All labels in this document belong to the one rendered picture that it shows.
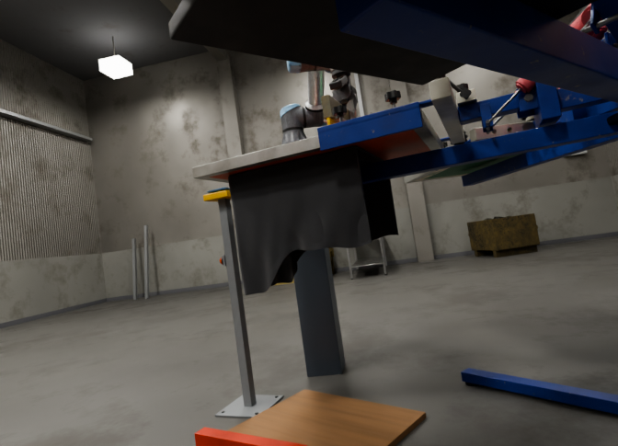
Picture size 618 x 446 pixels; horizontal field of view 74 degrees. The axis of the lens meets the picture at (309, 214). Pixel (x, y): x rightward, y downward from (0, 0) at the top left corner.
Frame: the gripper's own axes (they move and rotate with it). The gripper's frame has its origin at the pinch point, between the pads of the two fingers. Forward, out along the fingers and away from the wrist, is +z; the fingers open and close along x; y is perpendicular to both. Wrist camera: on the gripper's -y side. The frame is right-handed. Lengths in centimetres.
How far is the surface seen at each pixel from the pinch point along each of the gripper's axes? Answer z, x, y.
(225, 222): 27, 65, 10
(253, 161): 12.9, 24.1, -29.4
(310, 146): 12.6, 3.8, -29.4
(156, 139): -233, 610, 563
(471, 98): 4.2, -42.6, -6.3
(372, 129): 12.2, -16.1, -30.5
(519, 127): 7, -59, 45
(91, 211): -93, 769, 504
